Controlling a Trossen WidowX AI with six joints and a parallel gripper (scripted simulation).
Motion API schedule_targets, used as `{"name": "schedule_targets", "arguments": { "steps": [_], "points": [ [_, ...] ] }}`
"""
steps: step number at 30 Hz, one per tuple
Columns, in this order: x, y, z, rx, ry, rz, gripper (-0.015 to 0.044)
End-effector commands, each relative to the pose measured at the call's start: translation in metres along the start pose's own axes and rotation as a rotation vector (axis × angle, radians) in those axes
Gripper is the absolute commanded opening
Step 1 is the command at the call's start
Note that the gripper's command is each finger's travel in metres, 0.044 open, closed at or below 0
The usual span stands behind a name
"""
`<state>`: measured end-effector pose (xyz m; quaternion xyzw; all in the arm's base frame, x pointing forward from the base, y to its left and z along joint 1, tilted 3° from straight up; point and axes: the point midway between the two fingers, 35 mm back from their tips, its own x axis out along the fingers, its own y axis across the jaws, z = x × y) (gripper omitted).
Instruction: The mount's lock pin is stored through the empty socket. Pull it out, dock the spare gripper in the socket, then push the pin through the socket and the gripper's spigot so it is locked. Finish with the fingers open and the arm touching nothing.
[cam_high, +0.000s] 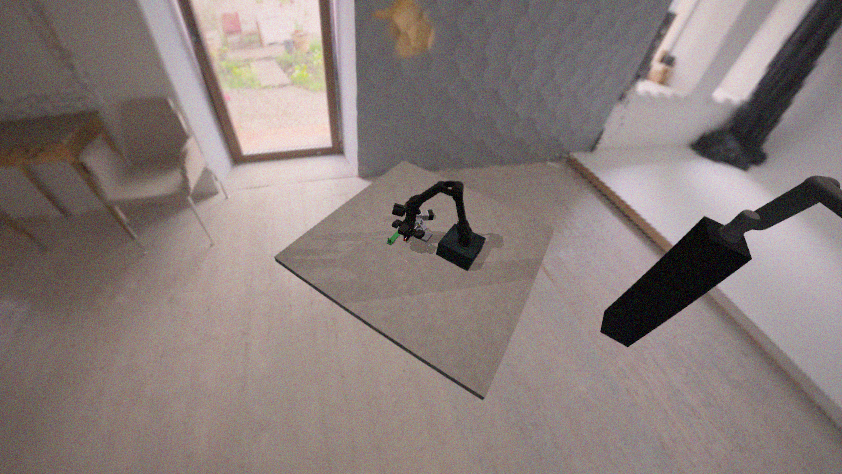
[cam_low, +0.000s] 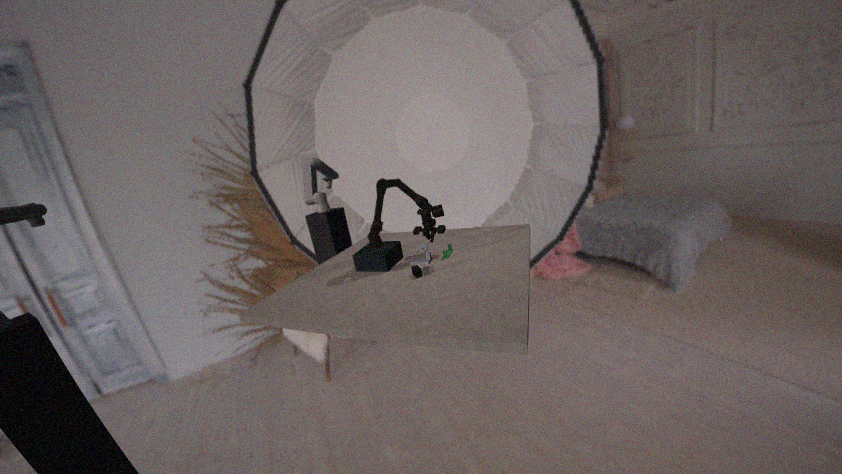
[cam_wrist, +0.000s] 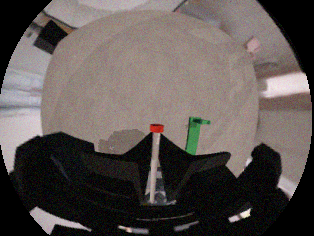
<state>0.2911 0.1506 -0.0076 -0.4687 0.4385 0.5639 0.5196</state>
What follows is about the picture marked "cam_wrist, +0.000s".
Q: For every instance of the white pin with red cap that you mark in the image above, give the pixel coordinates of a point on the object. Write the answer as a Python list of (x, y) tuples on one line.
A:
[(156, 130)]

